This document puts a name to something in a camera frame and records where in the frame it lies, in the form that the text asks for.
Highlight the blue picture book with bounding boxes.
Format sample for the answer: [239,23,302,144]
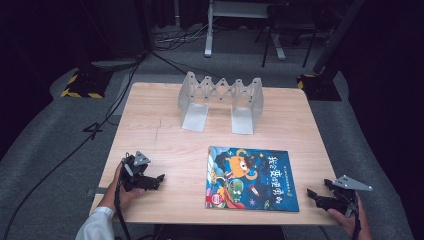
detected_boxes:
[204,145,300,213]

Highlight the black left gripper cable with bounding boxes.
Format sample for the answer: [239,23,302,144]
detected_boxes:
[114,186,133,240]

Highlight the white expandable book rack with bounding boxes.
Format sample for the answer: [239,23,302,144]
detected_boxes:
[176,70,265,136]

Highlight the person's left hand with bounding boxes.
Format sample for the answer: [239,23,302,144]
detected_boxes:
[99,161,147,213]

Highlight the black chair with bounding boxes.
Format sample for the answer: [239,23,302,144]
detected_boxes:
[254,3,318,69]

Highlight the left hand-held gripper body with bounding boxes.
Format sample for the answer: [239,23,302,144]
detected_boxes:
[119,150,152,193]

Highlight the person's right hand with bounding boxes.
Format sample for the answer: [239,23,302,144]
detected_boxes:
[328,198,373,240]

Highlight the bundle of floor cables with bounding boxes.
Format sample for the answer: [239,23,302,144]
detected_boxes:
[153,22,216,52]

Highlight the white desk frame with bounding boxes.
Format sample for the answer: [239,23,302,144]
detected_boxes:
[204,0,288,61]

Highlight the thin black floor cable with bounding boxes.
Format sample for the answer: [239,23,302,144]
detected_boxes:
[150,50,223,80]

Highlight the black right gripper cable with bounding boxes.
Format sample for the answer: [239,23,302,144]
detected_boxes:
[351,196,363,240]

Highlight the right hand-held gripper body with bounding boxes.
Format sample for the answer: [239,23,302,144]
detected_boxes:
[333,174,374,218]

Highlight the long black floor cable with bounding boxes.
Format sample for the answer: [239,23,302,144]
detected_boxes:
[1,53,148,240]

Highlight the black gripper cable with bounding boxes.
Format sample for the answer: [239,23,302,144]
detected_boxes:
[351,196,363,240]
[114,186,133,240]

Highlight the yellow-black striped stand base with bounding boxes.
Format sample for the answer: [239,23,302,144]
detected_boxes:
[296,73,343,102]
[60,68,114,100]

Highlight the dark slanted stand pole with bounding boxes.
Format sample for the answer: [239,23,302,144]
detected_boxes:
[312,0,367,75]

